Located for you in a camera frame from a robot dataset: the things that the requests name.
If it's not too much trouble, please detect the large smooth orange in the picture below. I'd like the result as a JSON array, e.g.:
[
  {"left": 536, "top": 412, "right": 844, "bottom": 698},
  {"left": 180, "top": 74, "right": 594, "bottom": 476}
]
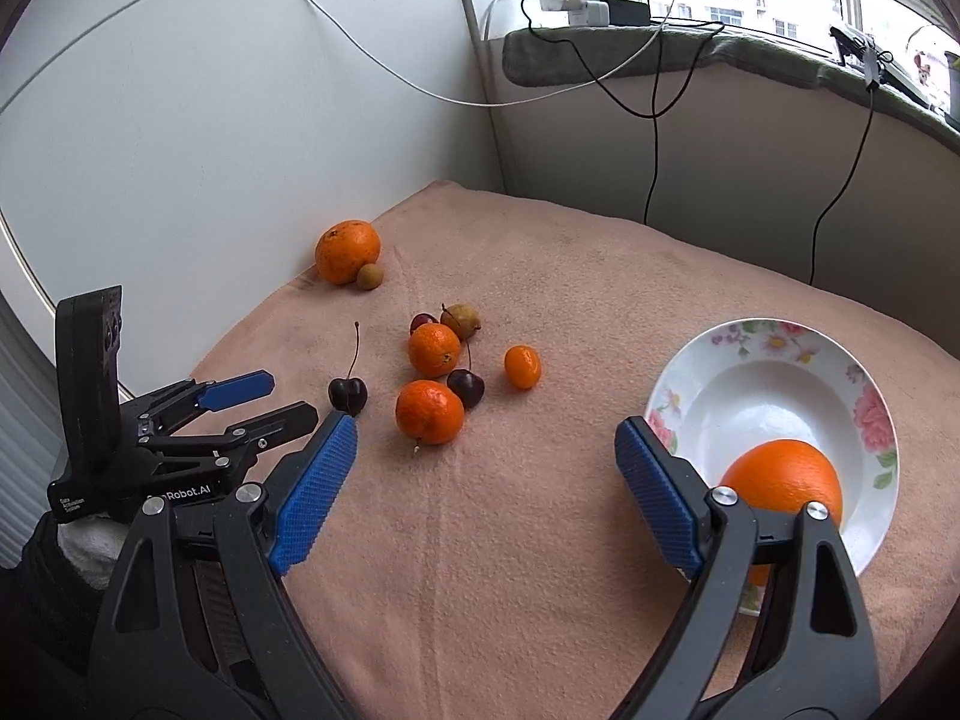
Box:
[{"left": 718, "top": 439, "right": 844, "bottom": 587}]

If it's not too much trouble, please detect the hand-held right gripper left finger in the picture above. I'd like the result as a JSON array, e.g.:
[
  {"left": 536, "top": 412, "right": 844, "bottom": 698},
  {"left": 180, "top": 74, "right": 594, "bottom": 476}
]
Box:
[{"left": 88, "top": 411, "right": 359, "bottom": 720}]

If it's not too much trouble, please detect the grey windowsill cloth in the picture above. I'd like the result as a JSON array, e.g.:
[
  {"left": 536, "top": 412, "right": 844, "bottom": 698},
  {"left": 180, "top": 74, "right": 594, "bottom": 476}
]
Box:
[{"left": 501, "top": 21, "right": 960, "bottom": 151}]

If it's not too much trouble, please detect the white floral plate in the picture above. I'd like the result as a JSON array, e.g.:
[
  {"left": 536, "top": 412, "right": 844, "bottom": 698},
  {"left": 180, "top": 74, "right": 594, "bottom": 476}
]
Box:
[{"left": 643, "top": 319, "right": 900, "bottom": 616}]

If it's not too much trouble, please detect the small tangerine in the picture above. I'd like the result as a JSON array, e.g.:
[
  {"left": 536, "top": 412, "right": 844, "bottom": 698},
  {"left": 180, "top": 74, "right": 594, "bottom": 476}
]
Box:
[
  {"left": 407, "top": 322, "right": 461, "bottom": 379},
  {"left": 395, "top": 379, "right": 466, "bottom": 455}
]

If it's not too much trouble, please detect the peach fleece blanket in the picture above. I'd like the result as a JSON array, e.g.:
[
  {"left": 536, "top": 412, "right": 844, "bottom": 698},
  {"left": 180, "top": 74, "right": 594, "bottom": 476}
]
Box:
[{"left": 184, "top": 180, "right": 960, "bottom": 720}]

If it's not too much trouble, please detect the large rough-skinned orange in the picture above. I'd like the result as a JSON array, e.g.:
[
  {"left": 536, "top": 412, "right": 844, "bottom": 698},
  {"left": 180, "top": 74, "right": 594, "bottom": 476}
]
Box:
[{"left": 315, "top": 219, "right": 383, "bottom": 286}]

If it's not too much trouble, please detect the black clip-on device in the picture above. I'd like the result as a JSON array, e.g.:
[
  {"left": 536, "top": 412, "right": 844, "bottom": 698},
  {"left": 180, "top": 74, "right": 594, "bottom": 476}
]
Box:
[{"left": 829, "top": 25, "right": 938, "bottom": 110}]

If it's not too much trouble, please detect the long white cable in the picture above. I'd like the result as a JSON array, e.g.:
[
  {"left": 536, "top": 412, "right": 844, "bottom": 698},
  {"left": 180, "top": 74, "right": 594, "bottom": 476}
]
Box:
[{"left": 270, "top": 0, "right": 680, "bottom": 107}]

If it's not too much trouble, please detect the black cable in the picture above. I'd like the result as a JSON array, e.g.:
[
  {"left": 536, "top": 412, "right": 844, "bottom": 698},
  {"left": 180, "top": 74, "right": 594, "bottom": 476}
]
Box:
[
  {"left": 525, "top": 11, "right": 721, "bottom": 226},
  {"left": 808, "top": 82, "right": 878, "bottom": 284}
]

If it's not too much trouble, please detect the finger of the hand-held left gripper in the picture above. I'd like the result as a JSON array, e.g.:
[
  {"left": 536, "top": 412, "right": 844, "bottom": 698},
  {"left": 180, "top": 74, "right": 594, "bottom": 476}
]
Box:
[
  {"left": 118, "top": 370, "right": 276, "bottom": 440},
  {"left": 150, "top": 402, "right": 320, "bottom": 470}
]

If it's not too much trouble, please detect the small brownish pear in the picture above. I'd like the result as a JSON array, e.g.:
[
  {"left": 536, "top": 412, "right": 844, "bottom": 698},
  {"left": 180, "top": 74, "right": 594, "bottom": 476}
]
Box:
[{"left": 439, "top": 304, "right": 482, "bottom": 340}]

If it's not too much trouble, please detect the small oval kumquat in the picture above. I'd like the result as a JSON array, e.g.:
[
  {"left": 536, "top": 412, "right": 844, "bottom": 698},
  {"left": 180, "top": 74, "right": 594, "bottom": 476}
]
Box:
[{"left": 504, "top": 345, "right": 542, "bottom": 391}]

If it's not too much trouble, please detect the white charger cable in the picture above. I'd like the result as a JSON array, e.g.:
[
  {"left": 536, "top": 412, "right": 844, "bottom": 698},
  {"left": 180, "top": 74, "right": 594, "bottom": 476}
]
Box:
[{"left": 480, "top": 0, "right": 542, "bottom": 42}]

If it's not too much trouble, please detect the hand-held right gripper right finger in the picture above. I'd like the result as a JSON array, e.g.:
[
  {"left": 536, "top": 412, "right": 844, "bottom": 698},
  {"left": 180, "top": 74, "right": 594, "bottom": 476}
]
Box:
[{"left": 609, "top": 416, "right": 883, "bottom": 720}]

